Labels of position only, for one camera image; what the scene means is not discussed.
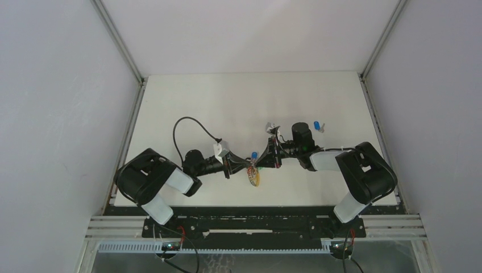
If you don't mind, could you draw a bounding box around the right black camera cable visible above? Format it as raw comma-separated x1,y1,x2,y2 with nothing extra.
275,126,398,200

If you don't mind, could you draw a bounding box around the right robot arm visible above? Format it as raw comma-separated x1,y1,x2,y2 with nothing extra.
254,122,398,237

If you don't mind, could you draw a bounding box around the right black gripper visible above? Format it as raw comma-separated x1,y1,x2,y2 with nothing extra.
254,136,301,169

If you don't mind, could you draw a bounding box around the black camera cable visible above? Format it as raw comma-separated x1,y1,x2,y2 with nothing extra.
114,116,222,189
275,126,398,200

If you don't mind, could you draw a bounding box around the blue tagged key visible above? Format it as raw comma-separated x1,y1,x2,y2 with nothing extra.
313,121,325,133

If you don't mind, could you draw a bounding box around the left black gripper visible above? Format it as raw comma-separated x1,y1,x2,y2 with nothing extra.
195,151,251,179

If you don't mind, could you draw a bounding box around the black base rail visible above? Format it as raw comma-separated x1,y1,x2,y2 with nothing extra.
142,206,367,250

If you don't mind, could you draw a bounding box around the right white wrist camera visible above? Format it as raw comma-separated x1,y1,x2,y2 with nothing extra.
265,122,280,137

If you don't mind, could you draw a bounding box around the left black camera cable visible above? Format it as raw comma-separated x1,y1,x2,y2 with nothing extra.
114,116,222,189

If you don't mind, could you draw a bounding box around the left green circuit board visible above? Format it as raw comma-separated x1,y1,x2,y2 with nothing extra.
161,242,182,252

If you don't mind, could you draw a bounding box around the metal key organizer ring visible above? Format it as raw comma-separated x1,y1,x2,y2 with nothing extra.
246,151,264,188

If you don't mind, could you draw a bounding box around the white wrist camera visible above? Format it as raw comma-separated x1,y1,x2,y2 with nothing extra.
213,140,230,158
265,122,280,137

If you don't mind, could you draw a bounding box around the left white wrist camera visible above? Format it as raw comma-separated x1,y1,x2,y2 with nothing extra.
213,140,230,158

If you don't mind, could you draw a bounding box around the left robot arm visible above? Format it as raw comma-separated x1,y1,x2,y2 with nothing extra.
113,148,251,237

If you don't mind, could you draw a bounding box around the white slotted cable duct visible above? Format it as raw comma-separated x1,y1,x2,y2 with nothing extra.
97,241,332,255

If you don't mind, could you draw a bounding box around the right green circuit board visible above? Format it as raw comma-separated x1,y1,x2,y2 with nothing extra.
330,242,354,260

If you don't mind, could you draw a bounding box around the green circuit board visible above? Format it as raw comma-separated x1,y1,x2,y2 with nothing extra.
161,242,182,252
330,242,354,260

